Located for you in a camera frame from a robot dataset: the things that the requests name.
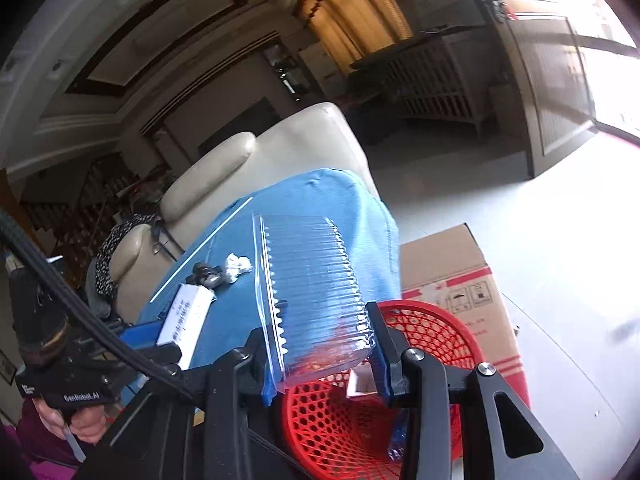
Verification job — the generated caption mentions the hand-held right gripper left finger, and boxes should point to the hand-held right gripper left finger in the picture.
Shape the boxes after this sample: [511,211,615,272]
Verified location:
[192,300,290,480]

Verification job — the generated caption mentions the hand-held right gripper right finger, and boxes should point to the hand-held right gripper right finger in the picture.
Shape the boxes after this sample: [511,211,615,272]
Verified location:
[366,301,576,480]

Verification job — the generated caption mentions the red plastic mesh basket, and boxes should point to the red plastic mesh basket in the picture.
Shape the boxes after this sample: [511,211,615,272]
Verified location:
[272,300,493,480]

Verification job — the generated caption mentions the clear ribbed plastic bag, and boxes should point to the clear ribbed plastic bag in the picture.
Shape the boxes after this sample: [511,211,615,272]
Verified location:
[251,212,377,395]

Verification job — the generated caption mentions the person's left hand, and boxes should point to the person's left hand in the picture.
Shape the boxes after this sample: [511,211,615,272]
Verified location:
[39,402,109,445]

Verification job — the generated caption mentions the blue plastic wrapper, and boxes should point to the blue plastic wrapper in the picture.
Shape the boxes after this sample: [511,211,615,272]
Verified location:
[387,407,413,463]

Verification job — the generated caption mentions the dark dotted cloth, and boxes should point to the dark dotted cloth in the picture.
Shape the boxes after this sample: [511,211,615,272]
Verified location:
[94,212,161,301]

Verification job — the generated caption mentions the small white paper box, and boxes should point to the small white paper box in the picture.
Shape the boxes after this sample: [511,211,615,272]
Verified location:
[156,282,215,347]

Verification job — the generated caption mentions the purple clothing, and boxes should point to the purple clothing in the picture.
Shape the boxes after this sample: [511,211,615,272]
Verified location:
[0,400,81,480]

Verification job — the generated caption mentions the crumpled white tissue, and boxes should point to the crumpled white tissue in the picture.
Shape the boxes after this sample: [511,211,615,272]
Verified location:
[223,254,253,283]

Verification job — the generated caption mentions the dark crumpled wrapper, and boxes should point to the dark crumpled wrapper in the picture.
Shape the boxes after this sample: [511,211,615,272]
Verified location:
[186,262,224,289]

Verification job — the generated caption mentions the brown cardboard box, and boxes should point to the brown cardboard box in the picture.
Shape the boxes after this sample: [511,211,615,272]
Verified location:
[400,223,532,411]

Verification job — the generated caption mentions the wooden staircase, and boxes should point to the wooden staircase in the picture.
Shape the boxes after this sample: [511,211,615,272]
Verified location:
[20,152,166,271]

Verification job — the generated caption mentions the thin white straw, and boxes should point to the thin white straw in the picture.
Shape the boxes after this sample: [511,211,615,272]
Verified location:
[150,197,254,303]

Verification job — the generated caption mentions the blue towel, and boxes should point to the blue towel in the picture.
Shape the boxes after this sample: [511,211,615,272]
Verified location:
[137,167,403,371]

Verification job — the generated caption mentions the beige leather sofa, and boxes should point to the beige leather sofa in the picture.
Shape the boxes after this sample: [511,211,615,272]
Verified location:
[85,102,381,321]

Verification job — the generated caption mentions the white standing air conditioner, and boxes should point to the white standing air conditioner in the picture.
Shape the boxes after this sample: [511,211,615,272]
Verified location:
[299,40,346,98]

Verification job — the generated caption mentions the brown framed door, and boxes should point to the brown framed door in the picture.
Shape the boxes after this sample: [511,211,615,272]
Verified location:
[450,0,598,178]

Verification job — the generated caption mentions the yellow curtains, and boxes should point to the yellow curtains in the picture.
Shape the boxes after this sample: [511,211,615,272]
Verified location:
[295,0,416,76]

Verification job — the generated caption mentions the black braided cable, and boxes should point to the black braided cable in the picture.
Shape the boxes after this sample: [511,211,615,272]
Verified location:
[0,207,201,401]

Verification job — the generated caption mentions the dark wall television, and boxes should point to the dark wall television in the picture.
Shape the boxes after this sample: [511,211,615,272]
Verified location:
[197,97,283,158]

